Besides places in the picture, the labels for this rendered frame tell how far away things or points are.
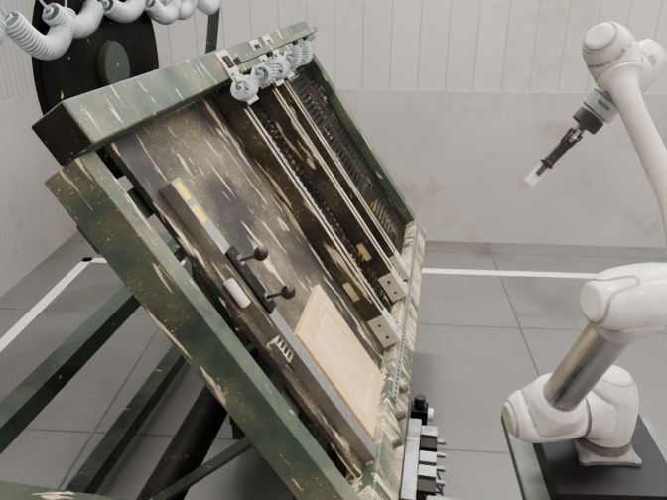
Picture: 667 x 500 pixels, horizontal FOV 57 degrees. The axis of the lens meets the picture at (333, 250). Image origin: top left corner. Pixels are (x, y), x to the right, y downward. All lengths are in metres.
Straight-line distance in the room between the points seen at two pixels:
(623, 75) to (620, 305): 0.52
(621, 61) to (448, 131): 3.73
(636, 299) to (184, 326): 0.96
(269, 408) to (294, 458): 0.15
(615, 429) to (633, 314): 0.67
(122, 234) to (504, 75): 4.20
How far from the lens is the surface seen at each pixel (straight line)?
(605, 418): 1.99
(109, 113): 1.43
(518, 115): 5.29
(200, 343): 1.43
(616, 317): 1.42
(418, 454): 2.12
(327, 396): 1.74
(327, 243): 2.17
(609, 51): 1.56
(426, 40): 5.11
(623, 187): 5.70
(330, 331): 1.96
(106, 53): 2.36
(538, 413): 1.86
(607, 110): 1.73
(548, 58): 5.27
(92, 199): 1.38
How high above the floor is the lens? 2.16
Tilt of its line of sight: 24 degrees down
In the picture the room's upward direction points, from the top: straight up
